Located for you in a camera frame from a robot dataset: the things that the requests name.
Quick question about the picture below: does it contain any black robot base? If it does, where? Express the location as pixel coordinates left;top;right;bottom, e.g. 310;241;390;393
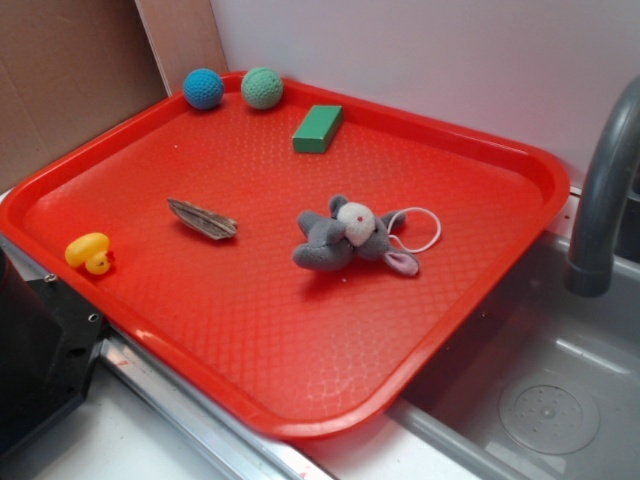
1;253;104;459

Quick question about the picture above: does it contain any gray plush mouse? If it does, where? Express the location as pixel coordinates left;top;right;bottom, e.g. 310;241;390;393
292;195;442;277

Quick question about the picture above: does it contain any red plastic tray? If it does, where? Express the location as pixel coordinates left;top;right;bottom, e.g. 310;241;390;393
1;73;569;439

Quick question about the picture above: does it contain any green wooden block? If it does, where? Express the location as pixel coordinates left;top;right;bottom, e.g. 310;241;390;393
292;105;344;154

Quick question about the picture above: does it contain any brown wood piece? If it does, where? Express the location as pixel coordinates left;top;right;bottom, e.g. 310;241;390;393
167;198;238;241

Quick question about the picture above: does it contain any green textured ball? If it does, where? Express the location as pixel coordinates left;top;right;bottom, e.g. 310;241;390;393
241;67;284;110

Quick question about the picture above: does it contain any blue textured ball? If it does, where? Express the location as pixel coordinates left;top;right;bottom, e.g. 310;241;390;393
183;68;225;110

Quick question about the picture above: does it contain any yellow rubber duck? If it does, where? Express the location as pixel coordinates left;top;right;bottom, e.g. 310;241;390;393
64;232;114;275

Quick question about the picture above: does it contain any light wooden board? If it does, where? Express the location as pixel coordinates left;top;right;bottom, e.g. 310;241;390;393
135;0;229;95

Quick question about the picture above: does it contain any gray toy sink basin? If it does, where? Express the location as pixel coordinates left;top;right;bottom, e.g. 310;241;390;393
389;234;639;479

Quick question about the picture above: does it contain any gray toy faucet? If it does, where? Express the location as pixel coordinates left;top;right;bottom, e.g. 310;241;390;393
564;78;639;297

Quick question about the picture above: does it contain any brown cardboard panel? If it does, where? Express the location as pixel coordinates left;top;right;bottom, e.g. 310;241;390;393
1;1;166;191

